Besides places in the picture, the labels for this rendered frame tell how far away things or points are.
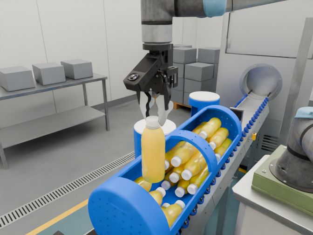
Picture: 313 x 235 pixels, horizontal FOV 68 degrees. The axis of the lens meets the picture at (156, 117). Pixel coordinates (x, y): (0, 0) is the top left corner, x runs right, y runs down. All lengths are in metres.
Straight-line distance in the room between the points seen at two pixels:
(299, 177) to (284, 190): 0.06
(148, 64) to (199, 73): 3.73
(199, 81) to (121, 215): 3.75
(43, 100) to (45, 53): 0.75
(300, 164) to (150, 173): 0.45
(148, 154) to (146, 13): 0.35
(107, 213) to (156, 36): 0.53
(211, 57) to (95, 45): 2.15
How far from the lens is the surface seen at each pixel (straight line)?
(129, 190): 0.70
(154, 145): 0.63
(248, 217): 0.92
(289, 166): 0.85
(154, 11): 0.56
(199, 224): 1.11
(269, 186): 0.86
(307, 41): 1.79
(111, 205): 0.74
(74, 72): 3.53
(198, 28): 6.71
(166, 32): 0.57
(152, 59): 0.57
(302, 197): 0.84
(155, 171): 0.67
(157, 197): 0.89
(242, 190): 0.87
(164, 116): 0.61
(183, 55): 4.44
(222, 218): 1.93
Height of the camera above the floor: 1.68
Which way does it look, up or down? 23 degrees down
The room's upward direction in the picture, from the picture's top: straight up
